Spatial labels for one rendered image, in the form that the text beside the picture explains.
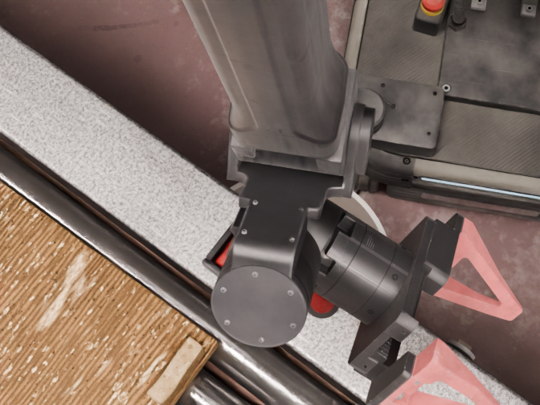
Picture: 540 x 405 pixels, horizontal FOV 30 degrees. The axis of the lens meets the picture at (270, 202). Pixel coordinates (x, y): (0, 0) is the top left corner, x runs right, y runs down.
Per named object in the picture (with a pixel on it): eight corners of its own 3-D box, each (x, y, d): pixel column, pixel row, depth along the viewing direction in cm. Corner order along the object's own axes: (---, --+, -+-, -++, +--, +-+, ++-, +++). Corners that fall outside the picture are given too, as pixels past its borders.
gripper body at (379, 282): (369, 381, 66) (274, 322, 65) (399, 277, 74) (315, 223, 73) (424, 332, 62) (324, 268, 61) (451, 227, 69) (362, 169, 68)
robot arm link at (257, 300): (378, 96, 63) (243, 77, 64) (357, 181, 53) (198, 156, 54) (355, 258, 69) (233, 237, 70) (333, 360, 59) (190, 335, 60)
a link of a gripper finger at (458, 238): (479, 388, 71) (368, 319, 70) (492, 317, 76) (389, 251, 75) (541, 341, 66) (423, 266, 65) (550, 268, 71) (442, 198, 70)
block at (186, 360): (192, 340, 85) (188, 334, 83) (209, 352, 85) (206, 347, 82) (149, 397, 84) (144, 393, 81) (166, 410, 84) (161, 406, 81)
